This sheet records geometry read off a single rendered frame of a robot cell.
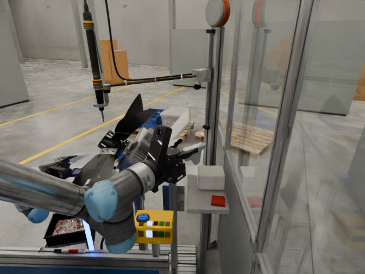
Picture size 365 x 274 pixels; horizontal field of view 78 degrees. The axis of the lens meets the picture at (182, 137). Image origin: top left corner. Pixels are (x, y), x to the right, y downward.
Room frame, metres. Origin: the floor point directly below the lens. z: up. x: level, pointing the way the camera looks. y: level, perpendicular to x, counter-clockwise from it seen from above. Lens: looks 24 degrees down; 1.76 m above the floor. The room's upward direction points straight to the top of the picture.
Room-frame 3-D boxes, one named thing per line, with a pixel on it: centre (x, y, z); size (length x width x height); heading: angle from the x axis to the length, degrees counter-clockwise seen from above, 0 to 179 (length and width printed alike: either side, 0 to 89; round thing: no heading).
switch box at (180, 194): (1.30, 0.06, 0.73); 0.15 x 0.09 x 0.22; 88
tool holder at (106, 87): (1.09, 0.39, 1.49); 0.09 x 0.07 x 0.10; 123
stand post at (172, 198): (1.21, 0.06, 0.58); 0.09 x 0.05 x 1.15; 178
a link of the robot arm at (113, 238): (0.42, 0.17, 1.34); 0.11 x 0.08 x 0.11; 52
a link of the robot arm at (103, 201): (0.41, 0.15, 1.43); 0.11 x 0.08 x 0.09; 142
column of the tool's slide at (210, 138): (1.48, -0.20, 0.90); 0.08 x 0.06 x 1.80; 33
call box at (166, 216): (0.72, 0.12, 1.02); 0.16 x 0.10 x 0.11; 88
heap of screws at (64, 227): (0.90, 0.58, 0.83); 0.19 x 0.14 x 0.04; 103
